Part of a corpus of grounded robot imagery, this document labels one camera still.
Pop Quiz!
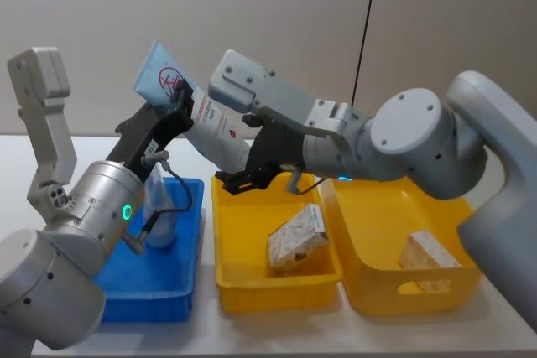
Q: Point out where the dark gripper cable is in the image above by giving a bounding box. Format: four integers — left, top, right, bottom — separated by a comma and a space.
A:
285, 164, 329, 197
121, 151, 196, 256

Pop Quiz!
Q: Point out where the yellow plastic bin with handle hole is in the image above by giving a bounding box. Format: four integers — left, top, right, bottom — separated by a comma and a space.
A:
320, 177, 484, 318

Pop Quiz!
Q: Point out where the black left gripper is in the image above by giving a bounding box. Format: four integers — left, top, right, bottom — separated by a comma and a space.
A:
104, 78, 198, 184

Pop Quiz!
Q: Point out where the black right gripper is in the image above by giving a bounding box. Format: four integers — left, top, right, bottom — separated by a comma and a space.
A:
214, 113, 308, 197

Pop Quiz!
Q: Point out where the dark left gripper cable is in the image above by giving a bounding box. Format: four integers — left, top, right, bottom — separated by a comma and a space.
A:
121, 151, 196, 256

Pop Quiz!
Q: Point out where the blue and white squeeze tube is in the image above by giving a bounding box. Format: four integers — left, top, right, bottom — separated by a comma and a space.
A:
133, 39, 252, 174

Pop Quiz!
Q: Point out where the beige patterned tissue pack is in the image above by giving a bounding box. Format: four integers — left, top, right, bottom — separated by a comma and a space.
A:
267, 203, 331, 272
397, 229, 463, 293

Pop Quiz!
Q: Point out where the pale blue squeeze tube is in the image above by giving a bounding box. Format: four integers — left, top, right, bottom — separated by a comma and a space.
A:
143, 163, 179, 250

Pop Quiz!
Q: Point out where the dark right gripper cable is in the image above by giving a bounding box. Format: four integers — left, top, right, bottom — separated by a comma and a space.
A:
285, 164, 329, 197

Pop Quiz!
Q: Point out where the blue plastic bin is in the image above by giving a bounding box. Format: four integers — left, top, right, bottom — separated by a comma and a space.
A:
92, 176, 207, 325

